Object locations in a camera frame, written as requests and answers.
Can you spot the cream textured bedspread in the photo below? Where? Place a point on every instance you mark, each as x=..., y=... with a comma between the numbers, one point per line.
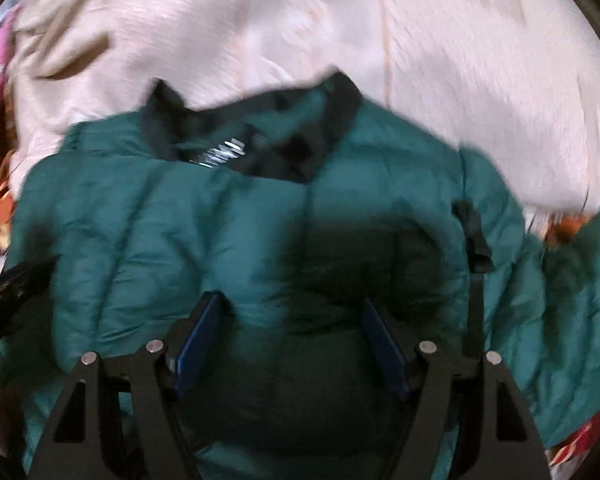
x=305, y=35

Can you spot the green puffer jacket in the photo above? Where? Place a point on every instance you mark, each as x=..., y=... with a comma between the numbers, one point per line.
x=180, y=220

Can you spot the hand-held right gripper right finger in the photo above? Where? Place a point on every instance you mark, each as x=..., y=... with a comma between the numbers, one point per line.
x=386, y=350

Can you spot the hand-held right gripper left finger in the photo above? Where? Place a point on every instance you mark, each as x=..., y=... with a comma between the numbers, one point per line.
x=200, y=342

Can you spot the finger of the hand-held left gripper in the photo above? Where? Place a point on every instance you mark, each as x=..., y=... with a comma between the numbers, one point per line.
x=15, y=285

